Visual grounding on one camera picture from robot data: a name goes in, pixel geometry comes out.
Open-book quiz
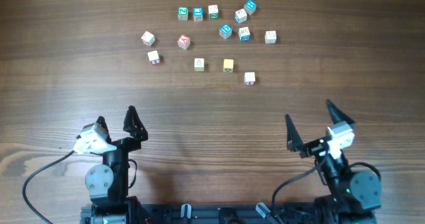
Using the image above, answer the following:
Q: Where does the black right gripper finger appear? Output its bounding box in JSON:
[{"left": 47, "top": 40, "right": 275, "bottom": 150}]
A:
[
  {"left": 285, "top": 114, "right": 303, "bottom": 151},
  {"left": 325, "top": 99, "right": 356, "bottom": 128}
]

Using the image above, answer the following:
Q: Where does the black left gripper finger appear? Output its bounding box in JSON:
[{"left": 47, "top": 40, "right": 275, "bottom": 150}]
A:
[
  {"left": 96, "top": 116, "right": 112, "bottom": 143},
  {"left": 123, "top": 106, "right": 148, "bottom": 141}
]

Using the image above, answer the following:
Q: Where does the white red green block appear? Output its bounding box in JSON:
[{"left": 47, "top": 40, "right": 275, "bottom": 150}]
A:
[{"left": 244, "top": 72, "right": 256, "bottom": 86}]

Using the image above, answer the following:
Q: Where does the ladybug picture block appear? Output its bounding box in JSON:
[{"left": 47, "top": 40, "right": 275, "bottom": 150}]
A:
[{"left": 194, "top": 58, "right": 205, "bottom": 72}]

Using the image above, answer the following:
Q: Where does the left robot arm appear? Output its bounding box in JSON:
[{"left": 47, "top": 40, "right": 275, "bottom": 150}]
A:
[{"left": 78, "top": 106, "right": 151, "bottom": 223}]

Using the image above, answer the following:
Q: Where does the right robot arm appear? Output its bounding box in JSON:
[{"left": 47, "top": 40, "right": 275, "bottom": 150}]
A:
[{"left": 273, "top": 100, "right": 382, "bottom": 223}]

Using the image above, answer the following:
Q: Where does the white red lower-left block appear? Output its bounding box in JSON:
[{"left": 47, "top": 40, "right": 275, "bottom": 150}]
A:
[{"left": 147, "top": 51, "right": 161, "bottom": 65}]

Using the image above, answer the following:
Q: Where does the white tilted block far left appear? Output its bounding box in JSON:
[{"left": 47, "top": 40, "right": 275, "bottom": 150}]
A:
[{"left": 141, "top": 31, "right": 155, "bottom": 47}]

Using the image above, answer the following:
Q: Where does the red A letter block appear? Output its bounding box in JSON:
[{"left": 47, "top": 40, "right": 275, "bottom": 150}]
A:
[{"left": 177, "top": 34, "right": 191, "bottom": 50}]

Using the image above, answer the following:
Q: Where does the yellow W letter block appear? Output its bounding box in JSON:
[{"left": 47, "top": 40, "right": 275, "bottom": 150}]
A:
[{"left": 223, "top": 59, "right": 234, "bottom": 72}]

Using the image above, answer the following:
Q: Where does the white yellow picture block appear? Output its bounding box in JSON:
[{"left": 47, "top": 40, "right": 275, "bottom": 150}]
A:
[{"left": 265, "top": 31, "right": 277, "bottom": 44}]

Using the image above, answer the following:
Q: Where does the white blue picture block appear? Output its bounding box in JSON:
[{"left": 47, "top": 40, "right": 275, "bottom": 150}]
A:
[{"left": 238, "top": 27, "right": 251, "bottom": 41}]

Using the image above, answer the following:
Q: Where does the green Z letter block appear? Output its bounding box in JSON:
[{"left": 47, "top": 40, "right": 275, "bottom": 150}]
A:
[{"left": 177, "top": 6, "right": 189, "bottom": 21}]

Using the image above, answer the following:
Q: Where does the blue letter block top row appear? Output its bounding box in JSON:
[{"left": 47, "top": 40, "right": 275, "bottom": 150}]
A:
[{"left": 193, "top": 7, "right": 203, "bottom": 21}]

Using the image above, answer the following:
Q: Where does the blue D letter block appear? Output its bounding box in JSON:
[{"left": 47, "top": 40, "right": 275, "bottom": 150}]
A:
[{"left": 219, "top": 24, "right": 232, "bottom": 39}]

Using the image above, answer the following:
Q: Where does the white green picture block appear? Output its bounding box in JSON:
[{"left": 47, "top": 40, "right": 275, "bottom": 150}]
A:
[{"left": 208, "top": 5, "right": 219, "bottom": 19}]

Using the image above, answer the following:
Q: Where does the white blue tilted block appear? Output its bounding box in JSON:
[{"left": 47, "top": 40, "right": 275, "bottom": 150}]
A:
[{"left": 235, "top": 9, "right": 248, "bottom": 24}]

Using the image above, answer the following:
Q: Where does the blue tilted block top right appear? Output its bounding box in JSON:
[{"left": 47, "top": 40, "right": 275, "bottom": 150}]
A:
[{"left": 244, "top": 0, "right": 257, "bottom": 15}]

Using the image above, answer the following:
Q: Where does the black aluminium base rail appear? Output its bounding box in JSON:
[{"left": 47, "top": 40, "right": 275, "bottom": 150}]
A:
[{"left": 79, "top": 202, "right": 376, "bottom": 224}]

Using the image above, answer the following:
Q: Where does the black left camera cable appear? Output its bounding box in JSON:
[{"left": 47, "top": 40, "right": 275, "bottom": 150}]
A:
[{"left": 22, "top": 150, "right": 76, "bottom": 224}]

